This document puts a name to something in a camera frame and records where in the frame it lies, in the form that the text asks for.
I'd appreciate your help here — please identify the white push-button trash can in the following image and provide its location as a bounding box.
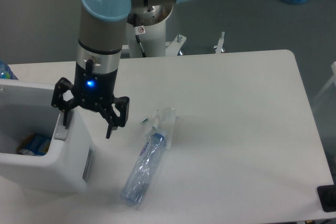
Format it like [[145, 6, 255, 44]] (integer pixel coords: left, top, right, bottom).
[[1, 79, 94, 193]]

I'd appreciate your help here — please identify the blue bottle behind trash can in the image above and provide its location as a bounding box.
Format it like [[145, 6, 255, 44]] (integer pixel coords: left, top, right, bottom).
[[0, 60, 18, 80]]

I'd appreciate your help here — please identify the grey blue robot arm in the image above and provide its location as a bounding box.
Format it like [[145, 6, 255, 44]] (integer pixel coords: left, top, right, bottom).
[[51, 0, 191, 137]]

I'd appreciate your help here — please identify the metal table clamp bolt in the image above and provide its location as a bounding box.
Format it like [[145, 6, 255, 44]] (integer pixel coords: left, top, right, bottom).
[[214, 31, 225, 54]]

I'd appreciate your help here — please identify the blue packet inside trash can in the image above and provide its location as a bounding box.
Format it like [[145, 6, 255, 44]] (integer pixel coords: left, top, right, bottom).
[[16, 134, 51, 156]]

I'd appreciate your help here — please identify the white object at right edge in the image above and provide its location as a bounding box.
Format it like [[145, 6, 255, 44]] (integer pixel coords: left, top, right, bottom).
[[311, 62, 335, 112]]

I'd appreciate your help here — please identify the clear plastic water bottle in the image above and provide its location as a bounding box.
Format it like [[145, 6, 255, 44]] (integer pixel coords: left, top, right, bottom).
[[121, 132, 166, 206]]

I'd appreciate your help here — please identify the crumpled white plastic wrapper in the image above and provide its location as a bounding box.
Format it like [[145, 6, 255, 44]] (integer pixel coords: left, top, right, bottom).
[[141, 107, 176, 150]]

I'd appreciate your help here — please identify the black device at table edge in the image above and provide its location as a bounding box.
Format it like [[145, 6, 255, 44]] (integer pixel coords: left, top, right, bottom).
[[317, 185, 335, 212]]

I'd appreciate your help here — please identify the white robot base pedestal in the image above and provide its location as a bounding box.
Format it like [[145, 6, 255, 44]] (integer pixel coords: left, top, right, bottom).
[[122, 4, 186, 58]]

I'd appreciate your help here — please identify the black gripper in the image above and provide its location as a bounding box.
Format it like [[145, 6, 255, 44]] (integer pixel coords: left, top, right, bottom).
[[51, 63, 130, 139]]

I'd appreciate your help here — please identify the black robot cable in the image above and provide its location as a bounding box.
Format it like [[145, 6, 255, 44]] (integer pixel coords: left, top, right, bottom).
[[132, 13, 148, 58]]

